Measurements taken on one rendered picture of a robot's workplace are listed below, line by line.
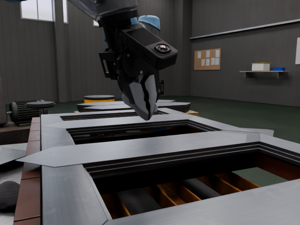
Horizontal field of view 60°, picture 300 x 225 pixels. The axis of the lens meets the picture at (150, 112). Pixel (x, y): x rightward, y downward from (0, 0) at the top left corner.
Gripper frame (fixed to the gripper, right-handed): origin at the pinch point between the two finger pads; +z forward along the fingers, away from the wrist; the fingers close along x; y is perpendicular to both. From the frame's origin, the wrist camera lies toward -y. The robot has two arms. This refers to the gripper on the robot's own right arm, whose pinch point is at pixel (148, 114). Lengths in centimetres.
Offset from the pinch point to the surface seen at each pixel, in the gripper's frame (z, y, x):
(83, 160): 11.3, 17.6, 10.2
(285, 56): 212, 375, -857
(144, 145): 17.6, 19.4, -9.4
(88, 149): 13.1, 25.6, 5.5
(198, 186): 58, 31, -40
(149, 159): 16.7, 10.7, -4.3
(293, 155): 25.9, -11.7, -36.7
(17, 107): 75, 405, -37
